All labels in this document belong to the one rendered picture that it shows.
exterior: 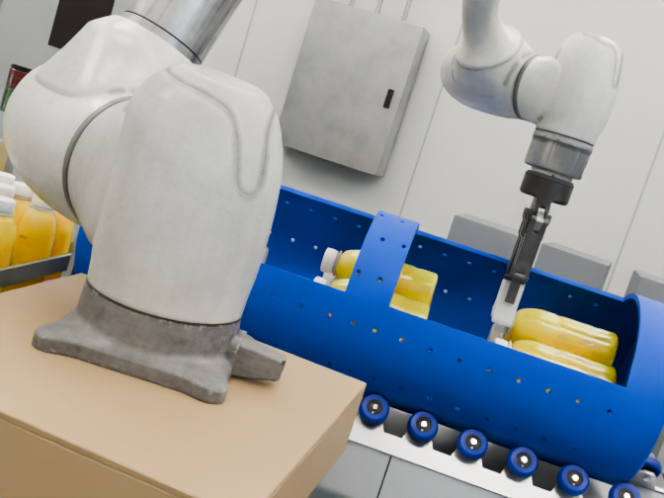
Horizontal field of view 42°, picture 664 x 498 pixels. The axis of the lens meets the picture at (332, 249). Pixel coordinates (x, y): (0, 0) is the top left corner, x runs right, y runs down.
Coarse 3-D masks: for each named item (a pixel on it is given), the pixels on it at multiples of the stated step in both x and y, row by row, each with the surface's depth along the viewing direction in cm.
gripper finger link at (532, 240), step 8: (536, 216) 125; (544, 224) 124; (528, 232) 126; (536, 232) 126; (528, 240) 126; (536, 240) 126; (520, 248) 127; (528, 248) 126; (536, 248) 126; (520, 256) 126; (528, 256) 126; (520, 264) 126; (528, 264) 126; (512, 272) 127; (528, 272) 126
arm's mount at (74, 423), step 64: (0, 320) 81; (0, 384) 68; (64, 384) 71; (128, 384) 75; (256, 384) 84; (320, 384) 89; (0, 448) 64; (64, 448) 63; (128, 448) 64; (192, 448) 67; (256, 448) 71; (320, 448) 79
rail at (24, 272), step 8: (56, 256) 149; (64, 256) 151; (24, 264) 138; (32, 264) 140; (40, 264) 143; (48, 264) 146; (56, 264) 149; (64, 264) 152; (0, 272) 131; (8, 272) 133; (16, 272) 136; (24, 272) 138; (32, 272) 141; (40, 272) 144; (48, 272) 147; (56, 272) 150; (0, 280) 131; (8, 280) 134; (16, 280) 136; (24, 280) 139
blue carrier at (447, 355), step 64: (320, 256) 150; (384, 256) 124; (448, 256) 143; (256, 320) 125; (320, 320) 123; (384, 320) 121; (448, 320) 148; (576, 320) 143; (640, 320) 122; (384, 384) 125; (448, 384) 122; (512, 384) 120; (576, 384) 118; (640, 384) 117; (512, 448) 128; (576, 448) 121; (640, 448) 118
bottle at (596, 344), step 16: (528, 320) 130; (544, 320) 130; (560, 320) 130; (512, 336) 132; (528, 336) 130; (544, 336) 129; (560, 336) 129; (576, 336) 129; (592, 336) 129; (608, 336) 129; (576, 352) 129; (592, 352) 128; (608, 352) 128
